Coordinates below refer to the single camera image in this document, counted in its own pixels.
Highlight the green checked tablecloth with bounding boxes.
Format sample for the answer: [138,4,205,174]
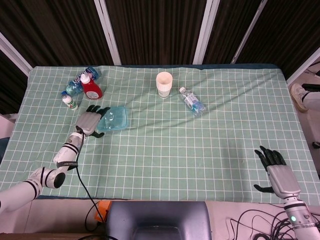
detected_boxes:
[0,64,320,204]

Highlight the small white green-label bottle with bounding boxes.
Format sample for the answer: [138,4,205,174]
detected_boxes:
[61,93,79,111]

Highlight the person's leg in light trousers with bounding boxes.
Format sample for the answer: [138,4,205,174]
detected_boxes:
[301,91,320,110]

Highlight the brown wooden board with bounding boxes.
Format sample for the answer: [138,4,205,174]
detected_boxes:
[0,232,106,240]

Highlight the orange box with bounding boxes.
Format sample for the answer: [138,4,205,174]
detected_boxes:
[94,200,112,223]

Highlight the black looped cable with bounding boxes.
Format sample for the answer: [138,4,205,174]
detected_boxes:
[84,201,101,232]

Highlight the teal container lid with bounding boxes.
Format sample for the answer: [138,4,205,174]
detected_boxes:
[96,106,130,132]

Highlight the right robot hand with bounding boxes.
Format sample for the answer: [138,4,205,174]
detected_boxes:
[253,145,302,199]

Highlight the white partition post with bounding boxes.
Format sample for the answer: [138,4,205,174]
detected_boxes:
[192,0,221,65]
[93,0,123,66]
[231,0,268,64]
[286,47,320,85]
[0,31,33,76]

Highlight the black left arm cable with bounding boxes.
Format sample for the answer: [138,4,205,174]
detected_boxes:
[74,126,105,225]

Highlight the blue label plastic drink bottle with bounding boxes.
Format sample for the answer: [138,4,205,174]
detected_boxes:
[65,66,102,96]

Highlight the red squeeze bottle white cap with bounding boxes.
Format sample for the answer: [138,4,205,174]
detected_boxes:
[79,73,104,101]

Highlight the white sneaker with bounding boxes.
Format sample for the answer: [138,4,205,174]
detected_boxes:
[290,83,310,112]

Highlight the black tangled cables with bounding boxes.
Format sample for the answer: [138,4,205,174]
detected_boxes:
[228,209,301,240]

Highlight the grey robot chest housing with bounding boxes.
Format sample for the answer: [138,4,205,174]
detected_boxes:
[104,201,213,240]

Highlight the white paper cup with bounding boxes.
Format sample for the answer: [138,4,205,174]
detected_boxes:
[155,71,173,98]

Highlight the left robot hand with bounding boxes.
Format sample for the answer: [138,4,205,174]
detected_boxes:
[75,104,111,139]

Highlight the clear water bottle blue label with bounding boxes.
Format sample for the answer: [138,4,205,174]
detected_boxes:
[178,86,207,117]

